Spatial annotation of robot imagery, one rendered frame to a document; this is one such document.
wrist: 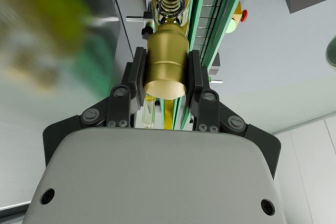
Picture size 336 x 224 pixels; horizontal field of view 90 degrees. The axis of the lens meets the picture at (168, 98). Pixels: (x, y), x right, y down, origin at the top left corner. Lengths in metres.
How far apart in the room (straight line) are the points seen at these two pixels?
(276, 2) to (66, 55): 0.68
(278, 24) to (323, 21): 0.16
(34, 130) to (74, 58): 0.10
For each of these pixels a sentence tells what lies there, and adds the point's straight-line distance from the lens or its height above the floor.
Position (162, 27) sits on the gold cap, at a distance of 0.23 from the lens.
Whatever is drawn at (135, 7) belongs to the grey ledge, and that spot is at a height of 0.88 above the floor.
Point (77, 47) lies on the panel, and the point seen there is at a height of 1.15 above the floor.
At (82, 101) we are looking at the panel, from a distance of 0.26.
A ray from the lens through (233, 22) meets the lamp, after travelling 0.63.
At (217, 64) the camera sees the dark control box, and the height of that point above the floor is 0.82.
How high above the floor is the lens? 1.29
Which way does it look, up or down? 23 degrees down
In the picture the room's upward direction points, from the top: 178 degrees counter-clockwise
